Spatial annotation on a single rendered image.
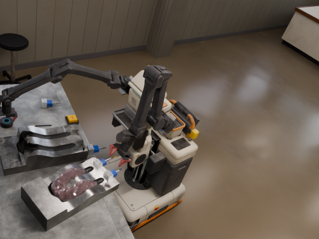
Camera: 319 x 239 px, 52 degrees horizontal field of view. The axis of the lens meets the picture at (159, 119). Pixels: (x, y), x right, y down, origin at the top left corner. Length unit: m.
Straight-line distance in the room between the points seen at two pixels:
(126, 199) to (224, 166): 1.44
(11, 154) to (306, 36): 6.51
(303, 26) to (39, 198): 6.63
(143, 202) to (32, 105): 1.15
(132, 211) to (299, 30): 5.90
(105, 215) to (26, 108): 1.03
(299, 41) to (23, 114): 6.24
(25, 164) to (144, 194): 1.10
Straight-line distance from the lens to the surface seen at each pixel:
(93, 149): 2.24
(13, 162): 2.13
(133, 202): 2.74
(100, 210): 2.01
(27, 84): 2.13
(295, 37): 7.74
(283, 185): 4.03
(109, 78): 2.16
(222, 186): 3.58
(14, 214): 1.98
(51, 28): 4.31
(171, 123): 2.06
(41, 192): 1.93
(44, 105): 2.57
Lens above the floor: 2.46
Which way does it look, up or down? 38 degrees down
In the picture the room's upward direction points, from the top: 19 degrees clockwise
